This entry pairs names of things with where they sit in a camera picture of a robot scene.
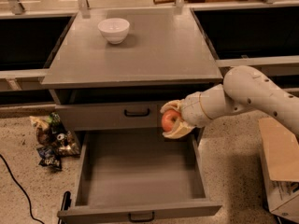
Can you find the yellow snack bag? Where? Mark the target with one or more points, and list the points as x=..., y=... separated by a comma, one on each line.
x=39, y=123

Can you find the dark blue snack bag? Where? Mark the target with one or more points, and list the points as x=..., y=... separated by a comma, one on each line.
x=49, y=158

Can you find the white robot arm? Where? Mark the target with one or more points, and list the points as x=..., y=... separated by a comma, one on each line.
x=243, y=88

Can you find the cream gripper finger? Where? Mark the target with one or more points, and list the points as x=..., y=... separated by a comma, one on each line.
x=180, y=129
x=172, y=105

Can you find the grey drawer cabinet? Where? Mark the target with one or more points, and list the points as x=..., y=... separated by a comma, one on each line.
x=164, y=57

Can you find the brown snack bag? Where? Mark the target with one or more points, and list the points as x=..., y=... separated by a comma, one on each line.
x=62, y=144

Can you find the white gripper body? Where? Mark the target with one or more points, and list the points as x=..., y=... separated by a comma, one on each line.
x=192, y=110

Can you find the open grey middle drawer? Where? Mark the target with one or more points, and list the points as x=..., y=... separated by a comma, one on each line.
x=138, y=171

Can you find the green snack bag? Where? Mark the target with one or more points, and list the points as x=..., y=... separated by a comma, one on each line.
x=54, y=122

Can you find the black top drawer handle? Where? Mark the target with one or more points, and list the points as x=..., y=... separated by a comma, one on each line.
x=134, y=114

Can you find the black middle drawer handle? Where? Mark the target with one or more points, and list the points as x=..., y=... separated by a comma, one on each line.
x=141, y=217

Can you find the cardboard box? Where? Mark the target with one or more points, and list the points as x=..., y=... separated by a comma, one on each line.
x=280, y=164

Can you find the closed grey top drawer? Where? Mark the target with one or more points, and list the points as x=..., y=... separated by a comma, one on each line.
x=109, y=116

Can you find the red apple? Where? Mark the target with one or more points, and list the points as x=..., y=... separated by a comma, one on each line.
x=169, y=118

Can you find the white ceramic bowl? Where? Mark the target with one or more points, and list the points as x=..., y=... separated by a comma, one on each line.
x=114, y=30

